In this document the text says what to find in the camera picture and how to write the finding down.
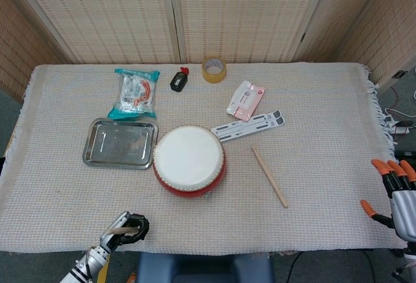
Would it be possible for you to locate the black floor cable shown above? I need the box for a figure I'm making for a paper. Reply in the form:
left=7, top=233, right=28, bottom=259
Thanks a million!
left=285, top=250, right=306, bottom=283

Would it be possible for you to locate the yellow packing tape roll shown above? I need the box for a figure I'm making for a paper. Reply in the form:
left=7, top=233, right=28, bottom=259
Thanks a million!
left=201, top=55, right=228, bottom=85

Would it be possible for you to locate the wooden drumstick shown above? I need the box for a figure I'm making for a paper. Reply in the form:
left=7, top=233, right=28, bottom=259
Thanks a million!
left=103, top=226, right=140, bottom=236
left=251, top=146, right=289, bottom=209

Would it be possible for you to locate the black bottle with red cap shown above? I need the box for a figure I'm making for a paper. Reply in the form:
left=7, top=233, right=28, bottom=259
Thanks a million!
left=170, top=66, right=190, bottom=94

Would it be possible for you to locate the right silver orange-tipped robot hand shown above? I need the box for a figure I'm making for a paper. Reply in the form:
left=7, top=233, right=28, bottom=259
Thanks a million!
left=359, top=158, right=416, bottom=241

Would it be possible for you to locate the white floor cable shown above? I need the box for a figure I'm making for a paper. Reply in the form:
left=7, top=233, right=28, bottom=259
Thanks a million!
left=385, top=89, right=416, bottom=121

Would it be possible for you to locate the pink white wet wipes pack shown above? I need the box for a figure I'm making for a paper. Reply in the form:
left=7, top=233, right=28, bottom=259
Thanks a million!
left=226, top=80, right=266, bottom=122

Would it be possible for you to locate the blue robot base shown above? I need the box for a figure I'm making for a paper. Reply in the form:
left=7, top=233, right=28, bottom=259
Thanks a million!
left=135, top=250, right=276, bottom=283

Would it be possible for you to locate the white woven tablecloth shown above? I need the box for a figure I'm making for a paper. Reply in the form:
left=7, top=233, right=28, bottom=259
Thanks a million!
left=0, top=62, right=407, bottom=253

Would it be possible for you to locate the rectangular metal tray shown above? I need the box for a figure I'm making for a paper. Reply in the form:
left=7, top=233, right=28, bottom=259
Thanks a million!
left=82, top=117, right=159, bottom=170

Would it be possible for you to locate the bamboo folding screen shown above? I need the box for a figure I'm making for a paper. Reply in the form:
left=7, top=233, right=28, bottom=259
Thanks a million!
left=0, top=0, right=416, bottom=101

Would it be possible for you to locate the white power strip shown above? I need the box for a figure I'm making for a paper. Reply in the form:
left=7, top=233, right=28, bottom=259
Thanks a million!
left=388, top=122, right=412, bottom=135

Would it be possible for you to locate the red drum with white skin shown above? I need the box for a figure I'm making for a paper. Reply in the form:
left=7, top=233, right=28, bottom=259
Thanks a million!
left=152, top=125, right=228, bottom=199

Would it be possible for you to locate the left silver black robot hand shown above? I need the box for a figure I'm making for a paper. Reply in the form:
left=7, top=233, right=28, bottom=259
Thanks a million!
left=99, top=210, right=151, bottom=253

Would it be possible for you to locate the red floor cable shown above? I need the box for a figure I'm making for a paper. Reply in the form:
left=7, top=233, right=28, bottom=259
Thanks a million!
left=389, top=86, right=401, bottom=111

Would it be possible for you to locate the white folding laptop stand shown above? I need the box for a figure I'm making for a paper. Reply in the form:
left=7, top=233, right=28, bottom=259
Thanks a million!
left=210, top=109, right=285, bottom=143

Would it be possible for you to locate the teal snack bag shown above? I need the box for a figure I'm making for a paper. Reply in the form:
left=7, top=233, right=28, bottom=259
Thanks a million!
left=107, top=68, right=161, bottom=120

